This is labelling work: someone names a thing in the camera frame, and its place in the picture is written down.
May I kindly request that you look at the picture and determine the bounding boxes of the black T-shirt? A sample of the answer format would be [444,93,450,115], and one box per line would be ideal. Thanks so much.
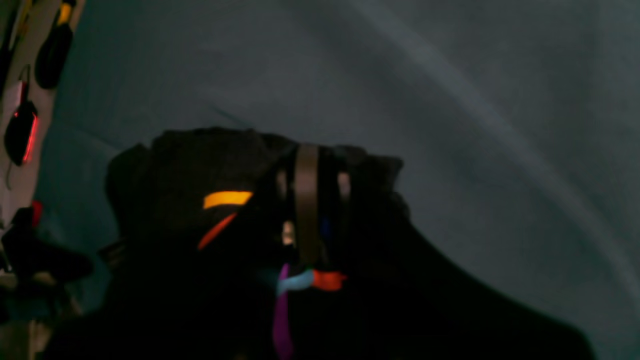
[40,127,411,360]

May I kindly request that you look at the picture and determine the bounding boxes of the black computer mouse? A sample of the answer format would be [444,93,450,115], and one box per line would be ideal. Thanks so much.
[34,23,74,90]

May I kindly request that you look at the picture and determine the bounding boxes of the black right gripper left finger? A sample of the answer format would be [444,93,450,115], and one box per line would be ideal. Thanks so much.
[240,144,321,360]

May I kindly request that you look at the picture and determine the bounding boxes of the yellow handled pliers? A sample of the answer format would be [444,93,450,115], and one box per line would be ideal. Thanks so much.
[54,0,77,27]

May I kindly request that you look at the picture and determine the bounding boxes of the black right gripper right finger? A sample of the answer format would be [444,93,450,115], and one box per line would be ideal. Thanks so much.
[320,170,595,360]

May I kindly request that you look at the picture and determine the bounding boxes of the teal table cloth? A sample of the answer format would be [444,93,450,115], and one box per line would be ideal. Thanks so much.
[35,0,640,360]

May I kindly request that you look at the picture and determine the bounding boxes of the red black clamp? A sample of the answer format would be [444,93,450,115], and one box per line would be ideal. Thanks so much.
[4,100,39,167]

